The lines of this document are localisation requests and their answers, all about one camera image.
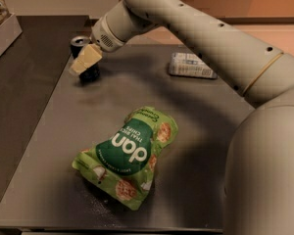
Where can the green rice chip bag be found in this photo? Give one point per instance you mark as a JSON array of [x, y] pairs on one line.
[[124, 165]]

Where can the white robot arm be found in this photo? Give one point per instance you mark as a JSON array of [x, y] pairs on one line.
[[259, 169]]

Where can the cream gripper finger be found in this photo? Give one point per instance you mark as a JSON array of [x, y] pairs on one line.
[[89, 55]]

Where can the white tray with snacks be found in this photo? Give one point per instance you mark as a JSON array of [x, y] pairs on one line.
[[0, 30]]

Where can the clear plastic water bottle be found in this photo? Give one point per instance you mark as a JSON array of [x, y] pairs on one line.
[[189, 65]]

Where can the dark blue Pepsi can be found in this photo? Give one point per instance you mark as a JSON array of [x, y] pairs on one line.
[[77, 43]]

